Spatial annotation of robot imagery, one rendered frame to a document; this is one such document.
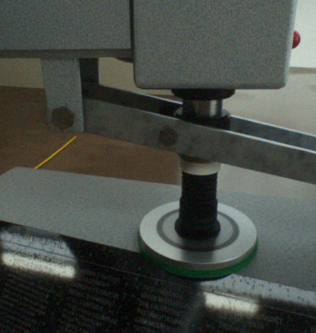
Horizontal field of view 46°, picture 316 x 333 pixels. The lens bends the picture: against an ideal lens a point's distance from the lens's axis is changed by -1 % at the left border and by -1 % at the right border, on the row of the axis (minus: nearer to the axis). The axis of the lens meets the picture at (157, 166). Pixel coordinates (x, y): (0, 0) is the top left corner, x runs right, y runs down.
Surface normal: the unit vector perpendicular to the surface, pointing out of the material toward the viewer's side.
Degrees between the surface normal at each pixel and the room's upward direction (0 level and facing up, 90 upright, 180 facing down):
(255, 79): 90
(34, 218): 0
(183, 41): 90
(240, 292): 45
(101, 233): 0
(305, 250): 0
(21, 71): 90
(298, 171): 90
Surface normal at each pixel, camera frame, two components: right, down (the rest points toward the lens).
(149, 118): -0.03, 0.39
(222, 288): -0.26, -0.39
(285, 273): 0.00, -0.92
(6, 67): -0.29, 0.38
